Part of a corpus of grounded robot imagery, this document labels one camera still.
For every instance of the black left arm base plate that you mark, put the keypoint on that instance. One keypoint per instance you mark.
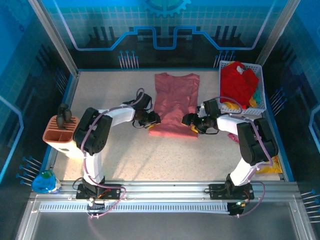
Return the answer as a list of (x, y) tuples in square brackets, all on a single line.
[(112, 193)]

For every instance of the terracotta slotted holder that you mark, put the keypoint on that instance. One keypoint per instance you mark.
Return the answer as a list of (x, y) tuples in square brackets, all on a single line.
[(58, 137)]

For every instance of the aluminium front rail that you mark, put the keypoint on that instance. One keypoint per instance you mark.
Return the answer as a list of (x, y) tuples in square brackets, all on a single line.
[(165, 187)]

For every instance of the red t-shirt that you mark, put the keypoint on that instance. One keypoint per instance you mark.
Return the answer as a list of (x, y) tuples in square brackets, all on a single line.
[(237, 85)]

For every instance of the green t-shirt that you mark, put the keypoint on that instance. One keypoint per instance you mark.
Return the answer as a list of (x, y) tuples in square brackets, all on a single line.
[(256, 96)]

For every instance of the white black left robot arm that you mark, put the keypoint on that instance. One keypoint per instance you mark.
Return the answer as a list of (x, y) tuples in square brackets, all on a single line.
[(122, 116)]

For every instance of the white blue perforated plastic basket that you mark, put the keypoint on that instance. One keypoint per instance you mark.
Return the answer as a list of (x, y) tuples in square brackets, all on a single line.
[(261, 82)]

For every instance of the aluminium frame post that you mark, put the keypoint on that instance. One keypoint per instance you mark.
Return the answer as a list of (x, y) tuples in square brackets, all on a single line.
[(53, 37), (277, 32)]

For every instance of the yellow orange fabric piece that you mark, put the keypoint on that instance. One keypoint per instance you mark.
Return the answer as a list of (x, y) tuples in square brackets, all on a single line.
[(271, 167)]

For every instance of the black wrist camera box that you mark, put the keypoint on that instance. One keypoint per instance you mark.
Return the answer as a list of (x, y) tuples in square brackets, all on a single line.
[(212, 107), (145, 101)]

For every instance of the pink t-shirt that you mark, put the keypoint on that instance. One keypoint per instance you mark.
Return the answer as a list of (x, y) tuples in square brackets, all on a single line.
[(175, 105)]

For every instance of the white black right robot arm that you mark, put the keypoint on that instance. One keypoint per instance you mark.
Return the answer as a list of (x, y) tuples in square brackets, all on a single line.
[(226, 123)]

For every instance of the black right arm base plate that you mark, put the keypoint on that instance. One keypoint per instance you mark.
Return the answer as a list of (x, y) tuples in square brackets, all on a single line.
[(217, 192)]

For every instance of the blue plastic bottle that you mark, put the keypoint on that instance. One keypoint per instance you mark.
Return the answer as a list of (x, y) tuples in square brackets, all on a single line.
[(43, 183)]

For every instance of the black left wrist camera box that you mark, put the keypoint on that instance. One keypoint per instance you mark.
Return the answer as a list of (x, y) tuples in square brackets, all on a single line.
[(145, 101)]

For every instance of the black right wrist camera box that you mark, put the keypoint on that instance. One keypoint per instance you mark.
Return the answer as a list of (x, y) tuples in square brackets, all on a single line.
[(212, 107)]

